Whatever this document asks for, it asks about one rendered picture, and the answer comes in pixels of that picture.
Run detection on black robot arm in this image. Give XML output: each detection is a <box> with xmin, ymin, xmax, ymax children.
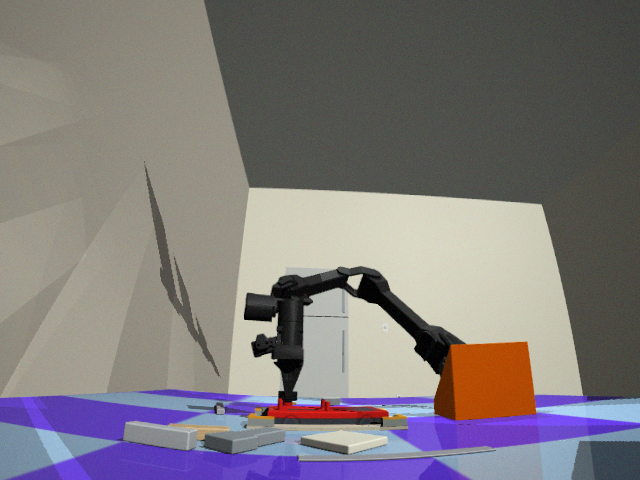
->
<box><xmin>244</xmin><ymin>266</ymin><xmax>467</xmax><ymax>377</ymax></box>

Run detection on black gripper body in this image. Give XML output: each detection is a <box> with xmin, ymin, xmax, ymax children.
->
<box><xmin>271</xmin><ymin>322</ymin><xmax>304</xmax><ymax>363</ymax></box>

